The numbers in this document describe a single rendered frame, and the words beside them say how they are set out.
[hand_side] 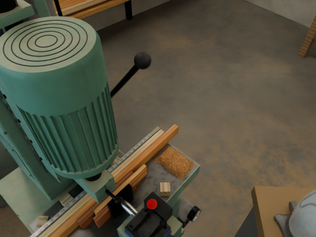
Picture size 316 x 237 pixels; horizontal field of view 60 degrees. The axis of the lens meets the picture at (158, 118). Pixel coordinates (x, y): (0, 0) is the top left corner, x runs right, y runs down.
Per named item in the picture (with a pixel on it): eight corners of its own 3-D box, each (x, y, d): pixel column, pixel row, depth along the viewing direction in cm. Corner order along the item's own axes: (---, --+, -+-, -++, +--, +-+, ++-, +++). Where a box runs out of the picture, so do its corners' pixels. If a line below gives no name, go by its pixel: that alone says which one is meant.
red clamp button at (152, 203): (152, 212, 76) (152, 210, 76) (144, 205, 78) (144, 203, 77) (159, 204, 78) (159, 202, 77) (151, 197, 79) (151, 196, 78)
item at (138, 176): (99, 220, 86) (96, 213, 82) (96, 217, 87) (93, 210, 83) (147, 174, 97) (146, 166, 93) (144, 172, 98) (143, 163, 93)
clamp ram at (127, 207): (127, 232, 83) (124, 220, 77) (110, 216, 87) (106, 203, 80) (147, 210, 88) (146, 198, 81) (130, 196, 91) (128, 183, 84)
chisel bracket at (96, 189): (99, 206, 80) (94, 193, 74) (70, 178, 87) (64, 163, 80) (118, 189, 84) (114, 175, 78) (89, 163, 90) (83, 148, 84)
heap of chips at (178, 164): (181, 180, 96) (181, 176, 94) (154, 160, 101) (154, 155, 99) (195, 164, 100) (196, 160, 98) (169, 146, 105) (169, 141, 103)
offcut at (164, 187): (160, 186, 94) (160, 182, 92) (169, 186, 94) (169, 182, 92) (160, 196, 92) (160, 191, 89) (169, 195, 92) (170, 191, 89)
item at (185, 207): (183, 229, 120) (185, 222, 114) (162, 211, 125) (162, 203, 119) (195, 215, 124) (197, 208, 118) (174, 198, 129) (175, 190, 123)
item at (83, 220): (83, 230, 84) (80, 225, 81) (79, 225, 85) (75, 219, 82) (135, 180, 96) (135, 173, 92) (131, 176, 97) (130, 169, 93)
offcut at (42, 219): (51, 219, 97) (49, 216, 94) (48, 230, 94) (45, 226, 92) (42, 219, 97) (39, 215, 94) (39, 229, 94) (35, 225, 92)
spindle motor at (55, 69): (77, 195, 60) (26, 91, 37) (33, 151, 68) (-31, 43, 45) (133, 146, 69) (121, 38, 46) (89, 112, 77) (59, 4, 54)
